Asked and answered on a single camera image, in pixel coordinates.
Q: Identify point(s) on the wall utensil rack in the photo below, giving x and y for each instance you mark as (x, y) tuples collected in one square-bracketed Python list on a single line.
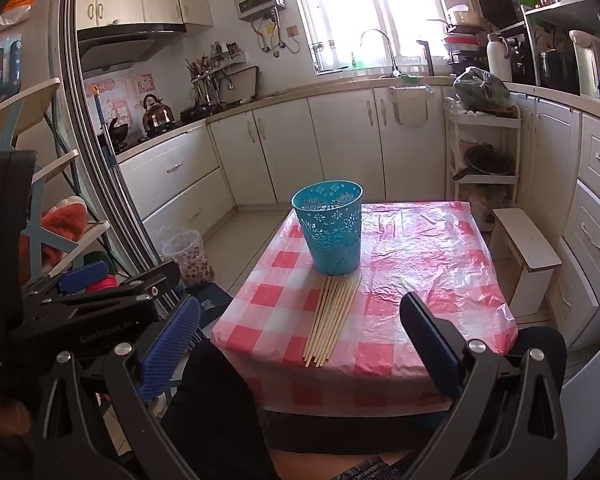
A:
[(215, 62)]

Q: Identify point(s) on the black frying pan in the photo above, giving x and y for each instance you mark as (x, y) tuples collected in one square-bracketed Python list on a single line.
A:
[(197, 112)]

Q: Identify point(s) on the white appliance shelf rack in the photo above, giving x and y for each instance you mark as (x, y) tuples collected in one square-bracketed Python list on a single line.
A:
[(560, 12)]

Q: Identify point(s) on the person's left hand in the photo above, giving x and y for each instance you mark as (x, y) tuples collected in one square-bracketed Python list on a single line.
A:
[(7, 415)]

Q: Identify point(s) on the white thermos flask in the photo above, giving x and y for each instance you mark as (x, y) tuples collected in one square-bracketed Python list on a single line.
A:
[(497, 60)]

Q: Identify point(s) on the floral waste bin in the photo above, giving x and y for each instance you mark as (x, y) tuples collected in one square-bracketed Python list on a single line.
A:
[(190, 260)]

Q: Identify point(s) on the person's left leg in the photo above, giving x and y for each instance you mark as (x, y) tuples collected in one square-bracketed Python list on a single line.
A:
[(215, 410)]

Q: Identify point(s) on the green sink cloth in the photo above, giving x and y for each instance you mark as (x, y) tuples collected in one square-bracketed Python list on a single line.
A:
[(409, 78)]

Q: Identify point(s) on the wall socket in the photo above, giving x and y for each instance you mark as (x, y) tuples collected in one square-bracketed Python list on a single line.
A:
[(292, 31)]

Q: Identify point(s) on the white trolley shelf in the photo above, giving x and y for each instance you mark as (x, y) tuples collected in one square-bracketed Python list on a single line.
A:
[(485, 122)]

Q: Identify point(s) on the orange plush slipper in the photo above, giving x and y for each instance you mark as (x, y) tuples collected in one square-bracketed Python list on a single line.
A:
[(62, 225)]

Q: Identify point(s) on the white electric kettle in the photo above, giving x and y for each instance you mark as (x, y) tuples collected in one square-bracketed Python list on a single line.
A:
[(587, 62)]

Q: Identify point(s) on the bundle of wooden chopsticks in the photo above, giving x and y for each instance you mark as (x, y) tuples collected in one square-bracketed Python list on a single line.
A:
[(330, 320)]

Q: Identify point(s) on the red slipper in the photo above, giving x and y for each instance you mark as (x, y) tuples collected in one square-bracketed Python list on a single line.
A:
[(102, 285)]

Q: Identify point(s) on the black cooking pot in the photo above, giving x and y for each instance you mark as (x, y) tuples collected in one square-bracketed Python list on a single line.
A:
[(557, 72)]

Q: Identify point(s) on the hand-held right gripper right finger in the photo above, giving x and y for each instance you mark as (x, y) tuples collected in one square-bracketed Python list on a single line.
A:
[(430, 345)]

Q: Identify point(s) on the black microwave oven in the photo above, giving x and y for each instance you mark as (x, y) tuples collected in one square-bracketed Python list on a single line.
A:
[(497, 7)]

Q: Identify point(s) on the grey sliding door frame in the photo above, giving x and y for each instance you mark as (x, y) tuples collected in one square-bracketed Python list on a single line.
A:
[(70, 85)]

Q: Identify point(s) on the kitchen window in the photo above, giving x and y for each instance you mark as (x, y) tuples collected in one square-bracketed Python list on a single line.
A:
[(370, 5)]

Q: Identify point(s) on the blue perforated plastic basket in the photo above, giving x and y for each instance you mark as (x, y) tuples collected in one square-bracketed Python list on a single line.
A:
[(330, 230)]

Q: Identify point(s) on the white blue shoe rack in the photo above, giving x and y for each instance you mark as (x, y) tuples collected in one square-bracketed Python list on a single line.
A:
[(30, 97)]

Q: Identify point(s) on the white hanging door bin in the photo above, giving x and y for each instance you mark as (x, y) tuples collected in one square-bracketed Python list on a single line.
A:
[(410, 107)]

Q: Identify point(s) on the chrome sink faucet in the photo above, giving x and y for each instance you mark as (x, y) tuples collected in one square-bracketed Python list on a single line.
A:
[(390, 50)]

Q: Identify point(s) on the red white checked tablecloth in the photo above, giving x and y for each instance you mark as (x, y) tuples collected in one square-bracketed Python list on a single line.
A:
[(405, 285)]

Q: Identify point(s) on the blue dustpan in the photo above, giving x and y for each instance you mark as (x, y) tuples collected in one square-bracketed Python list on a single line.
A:
[(210, 305)]

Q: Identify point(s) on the white kitchen base cabinets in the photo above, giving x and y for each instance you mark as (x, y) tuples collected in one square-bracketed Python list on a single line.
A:
[(330, 145)]

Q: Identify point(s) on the steel kettle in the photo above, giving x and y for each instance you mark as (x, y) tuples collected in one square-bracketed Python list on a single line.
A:
[(156, 115)]

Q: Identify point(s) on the stack of pots and bowls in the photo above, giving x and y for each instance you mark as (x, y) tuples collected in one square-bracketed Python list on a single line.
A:
[(462, 40)]

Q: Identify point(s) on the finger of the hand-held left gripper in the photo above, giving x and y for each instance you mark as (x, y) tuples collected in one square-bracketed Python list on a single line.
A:
[(130, 295), (82, 277)]

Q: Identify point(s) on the pink backsplash stickers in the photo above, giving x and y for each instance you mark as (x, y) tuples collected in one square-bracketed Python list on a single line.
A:
[(125, 95)]

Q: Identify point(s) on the green slipper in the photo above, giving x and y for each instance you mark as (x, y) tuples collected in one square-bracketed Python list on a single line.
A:
[(97, 259)]

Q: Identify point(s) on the black gas stove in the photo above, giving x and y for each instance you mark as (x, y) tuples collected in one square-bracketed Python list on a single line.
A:
[(150, 135)]

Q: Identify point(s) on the white wooden stool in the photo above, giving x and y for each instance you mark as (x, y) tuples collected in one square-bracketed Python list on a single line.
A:
[(527, 240)]

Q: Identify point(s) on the black coffee machine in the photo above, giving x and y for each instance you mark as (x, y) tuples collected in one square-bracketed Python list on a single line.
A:
[(520, 60)]

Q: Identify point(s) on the green plastic bag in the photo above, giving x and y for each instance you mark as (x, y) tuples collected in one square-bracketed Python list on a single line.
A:
[(482, 90)]

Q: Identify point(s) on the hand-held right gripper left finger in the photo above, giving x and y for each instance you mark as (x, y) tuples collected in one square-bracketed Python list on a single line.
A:
[(170, 345)]

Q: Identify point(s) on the dark slim tap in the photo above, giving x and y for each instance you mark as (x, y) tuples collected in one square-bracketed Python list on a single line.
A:
[(427, 57)]

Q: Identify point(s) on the black range hood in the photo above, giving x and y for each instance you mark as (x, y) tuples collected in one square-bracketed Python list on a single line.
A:
[(125, 45)]

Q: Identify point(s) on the black wok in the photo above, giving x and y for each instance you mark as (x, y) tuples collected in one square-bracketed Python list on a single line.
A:
[(119, 132)]

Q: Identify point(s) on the white board black rim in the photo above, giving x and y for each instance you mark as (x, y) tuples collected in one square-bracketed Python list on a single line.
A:
[(240, 85)]

